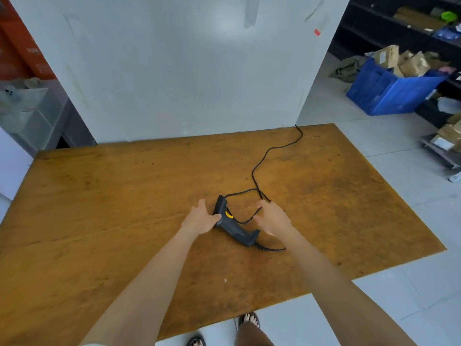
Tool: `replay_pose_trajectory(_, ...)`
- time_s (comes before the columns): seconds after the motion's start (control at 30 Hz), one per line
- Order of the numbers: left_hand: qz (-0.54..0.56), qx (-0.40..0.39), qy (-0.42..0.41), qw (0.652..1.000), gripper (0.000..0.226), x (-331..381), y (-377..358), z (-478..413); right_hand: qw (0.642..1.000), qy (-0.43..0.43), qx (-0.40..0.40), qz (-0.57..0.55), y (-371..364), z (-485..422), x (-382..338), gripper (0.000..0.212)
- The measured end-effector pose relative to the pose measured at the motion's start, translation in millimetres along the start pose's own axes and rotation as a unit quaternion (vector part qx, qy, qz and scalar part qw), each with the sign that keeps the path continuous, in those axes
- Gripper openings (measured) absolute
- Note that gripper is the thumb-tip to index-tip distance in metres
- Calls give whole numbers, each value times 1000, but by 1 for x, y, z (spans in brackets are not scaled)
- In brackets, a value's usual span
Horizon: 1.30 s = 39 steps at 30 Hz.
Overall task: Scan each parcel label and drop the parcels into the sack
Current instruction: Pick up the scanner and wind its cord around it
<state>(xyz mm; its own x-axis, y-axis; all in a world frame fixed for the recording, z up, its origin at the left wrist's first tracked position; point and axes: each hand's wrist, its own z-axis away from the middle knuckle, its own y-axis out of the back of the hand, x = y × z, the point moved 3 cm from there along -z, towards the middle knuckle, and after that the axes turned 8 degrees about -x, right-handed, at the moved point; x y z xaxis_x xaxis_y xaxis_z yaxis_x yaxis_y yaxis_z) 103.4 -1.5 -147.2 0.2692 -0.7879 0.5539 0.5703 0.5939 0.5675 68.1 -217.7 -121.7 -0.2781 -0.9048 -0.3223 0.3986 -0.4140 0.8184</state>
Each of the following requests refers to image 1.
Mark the person's left hand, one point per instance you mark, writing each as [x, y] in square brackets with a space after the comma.
[200, 221]

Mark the person's right hand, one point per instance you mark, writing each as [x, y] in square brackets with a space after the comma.
[275, 221]

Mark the black barcode scanner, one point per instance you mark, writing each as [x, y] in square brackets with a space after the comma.
[234, 230]

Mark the person's left forearm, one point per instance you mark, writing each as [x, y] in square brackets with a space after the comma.
[144, 291]

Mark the person's right forearm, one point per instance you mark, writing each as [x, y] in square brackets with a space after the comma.
[342, 291]

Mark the person's foot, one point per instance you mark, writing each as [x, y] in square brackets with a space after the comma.
[196, 343]
[249, 319]

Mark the person's leg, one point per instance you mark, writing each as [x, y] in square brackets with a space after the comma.
[252, 336]

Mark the wooden table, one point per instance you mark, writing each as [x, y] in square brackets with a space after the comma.
[108, 212]

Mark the black flip-flop sandal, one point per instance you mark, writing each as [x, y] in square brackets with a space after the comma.
[190, 340]
[256, 317]

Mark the metal storage shelf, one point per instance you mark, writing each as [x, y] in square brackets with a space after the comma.
[65, 129]

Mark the olive green cloth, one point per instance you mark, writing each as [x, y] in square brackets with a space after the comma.
[347, 70]

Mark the blue plastic crate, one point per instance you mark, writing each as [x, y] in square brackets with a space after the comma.
[385, 93]

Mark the metal floor trolley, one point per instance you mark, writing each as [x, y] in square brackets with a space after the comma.
[441, 154]

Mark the stack of trolley cartons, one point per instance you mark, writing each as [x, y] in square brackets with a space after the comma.
[448, 135]

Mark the clear plastic storage bin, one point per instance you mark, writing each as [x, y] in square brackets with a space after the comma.
[32, 122]

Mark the labelled brown carton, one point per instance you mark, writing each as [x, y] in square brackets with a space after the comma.
[387, 57]

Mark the crumpled brown carton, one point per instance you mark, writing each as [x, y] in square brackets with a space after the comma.
[414, 64]

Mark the white plastic pouch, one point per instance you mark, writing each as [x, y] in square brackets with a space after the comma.
[450, 105]

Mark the black shelving rack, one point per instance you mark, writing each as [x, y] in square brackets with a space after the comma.
[378, 28]

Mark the plain brown carton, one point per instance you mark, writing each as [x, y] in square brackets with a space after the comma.
[417, 18]

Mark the orange paper bag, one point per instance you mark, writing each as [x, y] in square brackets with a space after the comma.
[21, 43]

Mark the bright green object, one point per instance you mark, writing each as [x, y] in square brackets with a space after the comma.
[449, 16]

